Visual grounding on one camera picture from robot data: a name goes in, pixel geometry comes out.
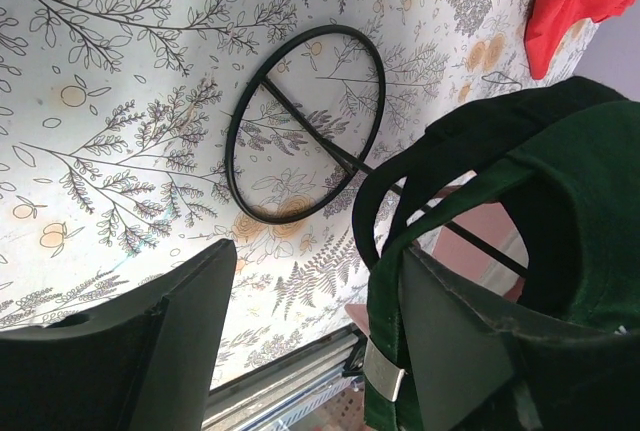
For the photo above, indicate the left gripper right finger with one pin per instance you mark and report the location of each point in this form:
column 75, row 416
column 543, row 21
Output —
column 480, row 362

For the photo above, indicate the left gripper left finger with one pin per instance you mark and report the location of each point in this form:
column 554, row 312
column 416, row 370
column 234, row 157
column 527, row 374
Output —
column 141, row 361

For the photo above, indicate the dark green baseball cap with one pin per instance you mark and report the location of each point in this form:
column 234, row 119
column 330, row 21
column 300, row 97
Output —
column 572, row 191

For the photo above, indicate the black wire hat stand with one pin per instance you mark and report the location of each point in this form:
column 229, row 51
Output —
column 350, row 164

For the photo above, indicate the floral table mat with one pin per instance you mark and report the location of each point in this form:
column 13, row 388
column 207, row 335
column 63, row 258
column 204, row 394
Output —
column 114, row 117

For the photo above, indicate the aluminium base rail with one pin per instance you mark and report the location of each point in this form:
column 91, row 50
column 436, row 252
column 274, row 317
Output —
column 282, row 393

